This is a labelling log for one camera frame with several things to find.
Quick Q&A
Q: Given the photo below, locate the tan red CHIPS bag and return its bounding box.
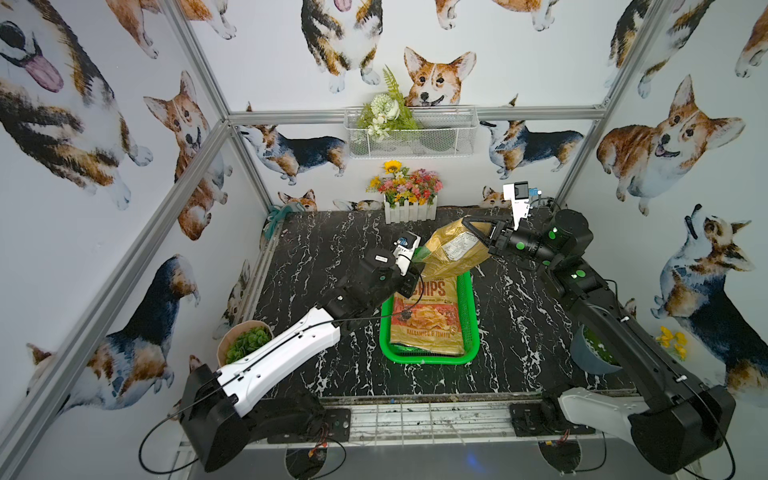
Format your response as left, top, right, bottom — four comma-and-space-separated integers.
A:
389, 278, 465, 357

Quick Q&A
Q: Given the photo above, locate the white green artificial flower bunch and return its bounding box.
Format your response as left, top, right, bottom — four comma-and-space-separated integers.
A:
356, 66, 422, 142

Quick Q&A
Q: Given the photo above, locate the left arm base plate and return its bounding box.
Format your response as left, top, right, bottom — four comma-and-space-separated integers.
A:
267, 408, 352, 444

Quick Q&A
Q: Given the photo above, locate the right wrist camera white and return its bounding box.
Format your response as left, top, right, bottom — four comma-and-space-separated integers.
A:
503, 181, 531, 230

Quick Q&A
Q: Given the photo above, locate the grey blue pot right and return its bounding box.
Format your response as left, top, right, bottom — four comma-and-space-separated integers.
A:
570, 326, 622, 375

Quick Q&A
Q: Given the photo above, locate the white picket fence flower box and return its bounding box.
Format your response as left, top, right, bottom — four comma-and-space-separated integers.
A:
367, 160, 443, 224

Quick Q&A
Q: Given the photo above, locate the green plastic basket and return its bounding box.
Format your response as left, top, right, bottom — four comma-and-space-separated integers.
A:
379, 272, 480, 366

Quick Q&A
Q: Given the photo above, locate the white wire wall basket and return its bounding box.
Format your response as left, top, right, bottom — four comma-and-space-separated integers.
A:
344, 106, 479, 159

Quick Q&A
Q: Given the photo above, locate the brown pot with green plant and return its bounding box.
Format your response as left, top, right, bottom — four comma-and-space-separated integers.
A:
217, 320, 274, 367

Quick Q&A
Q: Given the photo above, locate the yellow artificial flowers right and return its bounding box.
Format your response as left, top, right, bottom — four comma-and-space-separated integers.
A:
655, 326, 688, 361

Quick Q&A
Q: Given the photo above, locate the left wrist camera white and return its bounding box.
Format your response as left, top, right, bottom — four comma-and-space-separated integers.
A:
393, 231, 421, 276

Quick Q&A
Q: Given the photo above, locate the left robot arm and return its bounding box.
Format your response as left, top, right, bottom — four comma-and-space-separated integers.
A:
178, 243, 424, 473

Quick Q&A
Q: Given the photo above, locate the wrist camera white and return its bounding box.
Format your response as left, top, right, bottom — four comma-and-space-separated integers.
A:
503, 181, 531, 230
393, 231, 421, 276

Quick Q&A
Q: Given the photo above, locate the teal cloth in corner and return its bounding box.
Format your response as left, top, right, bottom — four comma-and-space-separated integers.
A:
262, 203, 304, 242

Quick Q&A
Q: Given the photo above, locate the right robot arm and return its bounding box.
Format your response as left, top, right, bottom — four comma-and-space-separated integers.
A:
461, 209, 736, 474

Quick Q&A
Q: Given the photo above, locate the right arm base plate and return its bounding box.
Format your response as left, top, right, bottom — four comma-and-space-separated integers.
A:
509, 399, 596, 437

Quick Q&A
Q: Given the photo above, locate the tan sour cream chips bag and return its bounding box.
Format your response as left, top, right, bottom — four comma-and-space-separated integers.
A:
414, 219, 491, 281

